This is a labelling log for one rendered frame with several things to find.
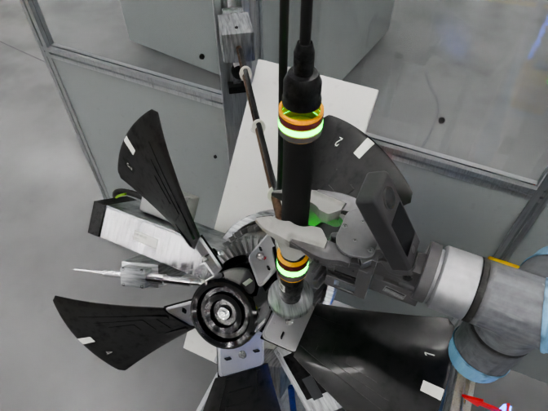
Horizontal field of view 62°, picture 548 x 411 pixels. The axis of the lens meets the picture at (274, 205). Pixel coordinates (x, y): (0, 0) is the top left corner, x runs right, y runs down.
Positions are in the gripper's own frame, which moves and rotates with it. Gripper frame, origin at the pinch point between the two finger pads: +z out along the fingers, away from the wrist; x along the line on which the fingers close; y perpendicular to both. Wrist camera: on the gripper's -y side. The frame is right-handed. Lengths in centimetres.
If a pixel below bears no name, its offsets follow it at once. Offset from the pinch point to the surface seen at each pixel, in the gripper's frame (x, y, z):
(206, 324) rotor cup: -7.0, 27.5, 8.8
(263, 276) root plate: 2.1, 21.4, 2.6
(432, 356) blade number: 2.8, 26.5, -26.1
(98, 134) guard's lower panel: 70, 87, 113
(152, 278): 0.7, 37.4, 27.1
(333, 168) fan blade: 17.6, 8.6, -2.4
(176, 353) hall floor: 20, 147, 54
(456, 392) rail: 14, 61, -38
